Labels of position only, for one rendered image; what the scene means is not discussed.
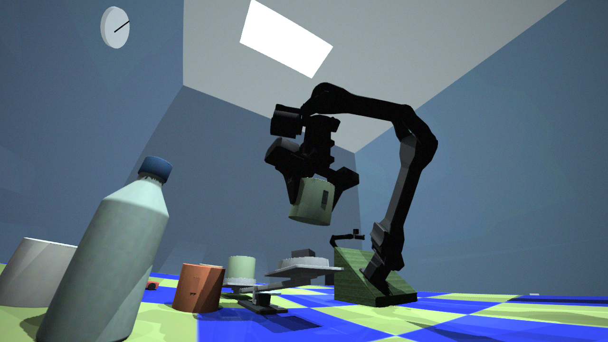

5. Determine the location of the brown cup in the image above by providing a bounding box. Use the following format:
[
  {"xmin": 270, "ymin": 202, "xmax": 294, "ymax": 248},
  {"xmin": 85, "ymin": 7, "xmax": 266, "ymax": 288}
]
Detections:
[{"xmin": 172, "ymin": 264, "xmax": 226, "ymax": 313}]

